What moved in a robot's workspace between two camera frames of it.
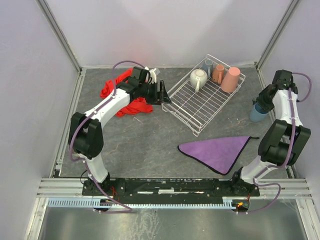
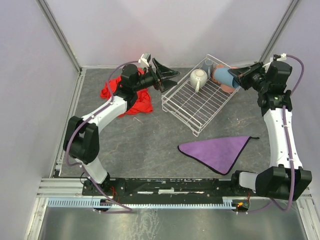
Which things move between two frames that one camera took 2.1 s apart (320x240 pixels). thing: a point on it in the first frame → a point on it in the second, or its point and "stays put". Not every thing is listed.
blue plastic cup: (258, 113) → (222, 76)
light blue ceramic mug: (208, 66) stays put
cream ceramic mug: (198, 79) stays put
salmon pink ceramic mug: (218, 75) stays put
